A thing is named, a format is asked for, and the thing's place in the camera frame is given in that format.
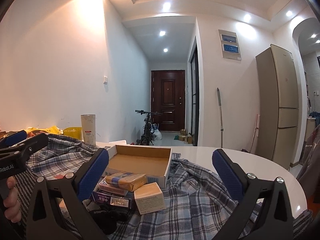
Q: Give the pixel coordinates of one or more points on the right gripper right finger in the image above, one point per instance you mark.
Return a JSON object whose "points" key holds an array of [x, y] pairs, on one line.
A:
{"points": [[274, 220]]}

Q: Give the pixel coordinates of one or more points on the purple dark box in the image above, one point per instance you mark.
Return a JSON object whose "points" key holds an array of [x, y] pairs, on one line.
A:
{"points": [[102, 197]]}

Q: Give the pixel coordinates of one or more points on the wall electrical panel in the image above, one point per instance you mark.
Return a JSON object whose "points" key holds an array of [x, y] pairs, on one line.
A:
{"points": [[229, 45]]}

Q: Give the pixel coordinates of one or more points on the open cardboard box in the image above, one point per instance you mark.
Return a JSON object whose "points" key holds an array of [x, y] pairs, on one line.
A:
{"points": [[154, 162]]}

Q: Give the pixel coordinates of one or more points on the white plastic bag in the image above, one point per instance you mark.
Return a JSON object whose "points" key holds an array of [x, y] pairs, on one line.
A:
{"points": [[156, 134]]}

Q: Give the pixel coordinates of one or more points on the grey mop handle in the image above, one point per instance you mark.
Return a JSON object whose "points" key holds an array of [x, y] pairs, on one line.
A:
{"points": [[221, 118]]}

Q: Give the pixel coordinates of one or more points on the brown garment on chair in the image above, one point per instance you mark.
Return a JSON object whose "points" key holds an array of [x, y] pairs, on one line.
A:
{"points": [[308, 176]]}

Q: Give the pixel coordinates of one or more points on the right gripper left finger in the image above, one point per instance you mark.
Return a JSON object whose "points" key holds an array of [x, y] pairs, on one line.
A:
{"points": [[45, 219]]}

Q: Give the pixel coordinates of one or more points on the yellow plastic bin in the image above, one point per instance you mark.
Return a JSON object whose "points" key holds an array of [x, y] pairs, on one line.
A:
{"points": [[73, 132]]}

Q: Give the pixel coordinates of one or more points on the beige square box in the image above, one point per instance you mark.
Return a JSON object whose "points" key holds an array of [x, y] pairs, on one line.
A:
{"points": [[149, 198]]}

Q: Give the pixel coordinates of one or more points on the black framed glass door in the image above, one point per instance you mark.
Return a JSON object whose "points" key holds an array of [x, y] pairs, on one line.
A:
{"points": [[194, 93]]}

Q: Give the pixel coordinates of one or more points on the black knit glove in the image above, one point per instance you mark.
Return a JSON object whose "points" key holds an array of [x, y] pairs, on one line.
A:
{"points": [[109, 217]]}

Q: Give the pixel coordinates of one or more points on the blue plaid shirt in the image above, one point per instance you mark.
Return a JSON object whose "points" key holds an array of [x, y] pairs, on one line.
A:
{"points": [[194, 204]]}

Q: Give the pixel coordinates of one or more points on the dark red entrance door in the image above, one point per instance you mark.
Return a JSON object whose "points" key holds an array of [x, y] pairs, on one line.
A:
{"points": [[168, 99]]}

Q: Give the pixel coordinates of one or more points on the white wall switch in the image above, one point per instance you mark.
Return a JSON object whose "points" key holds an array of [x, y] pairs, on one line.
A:
{"points": [[105, 79]]}

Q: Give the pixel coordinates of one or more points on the cardboard boxes on floor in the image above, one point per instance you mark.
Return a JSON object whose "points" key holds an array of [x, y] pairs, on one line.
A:
{"points": [[184, 136]]}

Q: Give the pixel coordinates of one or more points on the person's left hand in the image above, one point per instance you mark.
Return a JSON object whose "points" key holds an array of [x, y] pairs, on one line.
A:
{"points": [[12, 204]]}

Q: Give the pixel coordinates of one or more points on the pink broom handle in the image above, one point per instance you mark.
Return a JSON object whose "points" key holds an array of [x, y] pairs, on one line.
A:
{"points": [[256, 130]]}

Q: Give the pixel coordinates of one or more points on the beige refrigerator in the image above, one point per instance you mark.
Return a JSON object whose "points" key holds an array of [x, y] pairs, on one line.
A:
{"points": [[279, 105]]}

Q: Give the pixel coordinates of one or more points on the pink small box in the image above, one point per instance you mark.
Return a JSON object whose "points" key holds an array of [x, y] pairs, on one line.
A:
{"points": [[111, 189]]}

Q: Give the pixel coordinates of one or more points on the black bicycle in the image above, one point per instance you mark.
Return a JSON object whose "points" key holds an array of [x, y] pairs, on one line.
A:
{"points": [[148, 131]]}

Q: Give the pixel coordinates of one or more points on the yellow packaging bag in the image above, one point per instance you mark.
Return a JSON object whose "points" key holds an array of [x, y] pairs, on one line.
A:
{"points": [[33, 131]]}

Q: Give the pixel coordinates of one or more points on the yellow blue cigarette pack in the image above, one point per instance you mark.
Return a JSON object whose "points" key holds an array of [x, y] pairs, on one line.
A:
{"points": [[126, 180]]}

